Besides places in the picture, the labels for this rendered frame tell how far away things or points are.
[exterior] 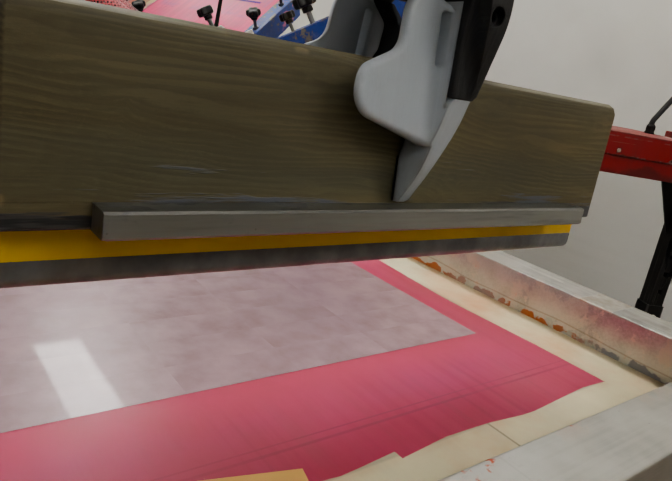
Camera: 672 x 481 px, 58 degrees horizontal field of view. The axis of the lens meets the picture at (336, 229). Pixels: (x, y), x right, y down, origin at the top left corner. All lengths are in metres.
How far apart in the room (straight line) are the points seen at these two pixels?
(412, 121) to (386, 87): 0.02
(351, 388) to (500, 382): 0.11
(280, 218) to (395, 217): 0.06
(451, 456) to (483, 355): 0.14
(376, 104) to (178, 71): 0.08
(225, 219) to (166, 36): 0.07
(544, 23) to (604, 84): 0.38
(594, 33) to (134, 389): 2.39
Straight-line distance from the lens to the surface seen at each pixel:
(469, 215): 0.32
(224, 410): 0.34
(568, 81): 2.62
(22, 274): 0.24
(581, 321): 0.55
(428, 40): 0.28
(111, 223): 0.22
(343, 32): 0.31
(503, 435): 0.38
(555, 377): 0.47
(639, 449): 0.34
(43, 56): 0.21
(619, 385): 0.49
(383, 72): 0.26
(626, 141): 1.45
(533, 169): 0.38
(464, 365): 0.44
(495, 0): 0.27
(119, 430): 0.32
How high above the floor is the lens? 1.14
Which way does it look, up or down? 15 degrees down
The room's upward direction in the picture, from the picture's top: 10 degrees clockwise
